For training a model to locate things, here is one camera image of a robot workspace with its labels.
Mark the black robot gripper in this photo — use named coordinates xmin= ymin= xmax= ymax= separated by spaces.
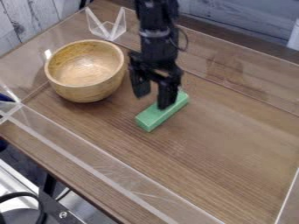
xmin=128 ymin=29 xmax=188 ymax=110

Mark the green rectangular block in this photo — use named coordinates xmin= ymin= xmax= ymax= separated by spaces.
xmin=135 ymin=91 xmax=190 ymax=132

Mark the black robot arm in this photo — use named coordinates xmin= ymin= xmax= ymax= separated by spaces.
xmin=128 ymin=0 xmax=188 ymax=110

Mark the light wooden bowl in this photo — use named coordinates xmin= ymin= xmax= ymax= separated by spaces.
xmin=44 ymin=39 xmax=125 ymax=103

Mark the white object at right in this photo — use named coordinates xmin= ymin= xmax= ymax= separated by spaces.
xmin=287 ymin=18 xmax=299 ymax=51

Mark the blue object at left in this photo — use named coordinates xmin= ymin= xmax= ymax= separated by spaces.
xmin=0 ymin=93 xmax=15 ymax=102

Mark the black metal table leg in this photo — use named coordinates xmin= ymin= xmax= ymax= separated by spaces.
xmin=43 ymin=174 xmax=57 ymax=197

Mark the clear acrylic tray wall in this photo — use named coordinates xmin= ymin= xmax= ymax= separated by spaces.
xmin=0 ymin=1 xmax=299 ymax=224

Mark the black metal bracket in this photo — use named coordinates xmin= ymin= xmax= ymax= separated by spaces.
xmin=39 ymin=192 xmax=85 ymax=224

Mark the black cable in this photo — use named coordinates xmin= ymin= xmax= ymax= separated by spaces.
xmin=0 ymin=192 xmax=48 ymax=224

